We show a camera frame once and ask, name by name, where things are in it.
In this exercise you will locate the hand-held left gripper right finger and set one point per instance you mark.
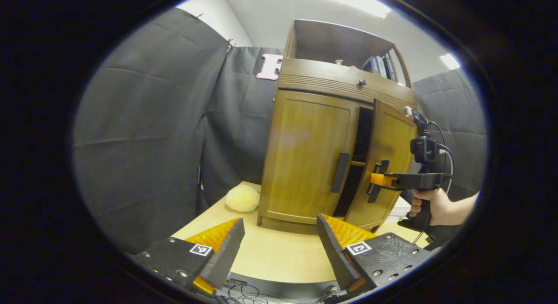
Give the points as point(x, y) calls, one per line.
point(335, 256)

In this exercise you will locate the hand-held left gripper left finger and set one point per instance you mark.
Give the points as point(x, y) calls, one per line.
point(224, 258)

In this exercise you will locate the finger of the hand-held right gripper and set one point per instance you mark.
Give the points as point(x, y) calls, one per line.
point(383, 180)

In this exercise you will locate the wooden shoe cabinet door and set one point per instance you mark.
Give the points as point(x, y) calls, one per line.
point(392, 142)
point(301, 155)

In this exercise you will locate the wooden double-door shoe cabinet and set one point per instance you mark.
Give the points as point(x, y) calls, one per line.
point(331, 79)

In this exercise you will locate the wooden inner shelf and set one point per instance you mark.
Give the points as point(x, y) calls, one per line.
point(357, 163)

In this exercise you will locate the stack of white boxes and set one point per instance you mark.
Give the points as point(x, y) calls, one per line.
point(401, 208)

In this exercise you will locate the cream fluffy plush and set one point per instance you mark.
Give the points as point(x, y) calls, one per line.
point(242, 198)

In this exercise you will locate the light grey book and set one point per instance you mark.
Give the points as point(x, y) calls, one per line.
point(381, 66)

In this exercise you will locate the dark blue book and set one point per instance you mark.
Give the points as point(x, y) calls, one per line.
point(370, 65)

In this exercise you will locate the small ceiling light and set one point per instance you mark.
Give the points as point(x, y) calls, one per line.
point(449, 61)

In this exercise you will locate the black backdrop cloth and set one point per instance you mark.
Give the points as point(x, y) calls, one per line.
point(144, 134)

